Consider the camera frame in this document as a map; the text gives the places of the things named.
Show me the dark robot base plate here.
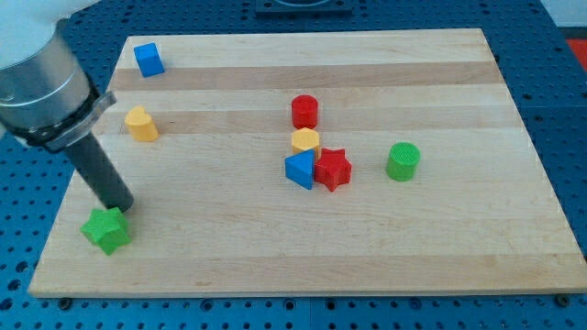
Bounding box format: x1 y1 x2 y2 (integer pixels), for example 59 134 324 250
252 0 355 17

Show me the red star block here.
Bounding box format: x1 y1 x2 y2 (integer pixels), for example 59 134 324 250
314 148 352 192

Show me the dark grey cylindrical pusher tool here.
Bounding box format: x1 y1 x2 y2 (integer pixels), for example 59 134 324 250
64 133 134 212

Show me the blue cube block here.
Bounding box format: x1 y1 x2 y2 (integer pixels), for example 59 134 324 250
133 43 165 78

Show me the wooden board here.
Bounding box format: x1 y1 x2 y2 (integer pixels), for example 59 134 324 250
28 28 586 298

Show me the blue triangle block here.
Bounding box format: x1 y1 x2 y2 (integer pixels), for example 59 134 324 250
284 149 315 190

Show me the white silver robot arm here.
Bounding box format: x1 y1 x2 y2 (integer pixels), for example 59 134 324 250
1 0 134 212

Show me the green cylinder block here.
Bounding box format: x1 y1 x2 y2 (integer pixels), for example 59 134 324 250
385 142 420 182

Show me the yellow heart block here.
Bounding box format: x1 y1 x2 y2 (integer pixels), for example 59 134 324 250
124 105 159 142

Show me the green star block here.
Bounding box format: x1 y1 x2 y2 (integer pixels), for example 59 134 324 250
80 207 131 256

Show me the red cylinder block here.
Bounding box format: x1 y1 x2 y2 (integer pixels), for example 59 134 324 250
291 94 318 129

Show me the yellow hexagon block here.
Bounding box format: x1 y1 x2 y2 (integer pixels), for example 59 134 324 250
291 127 320 160

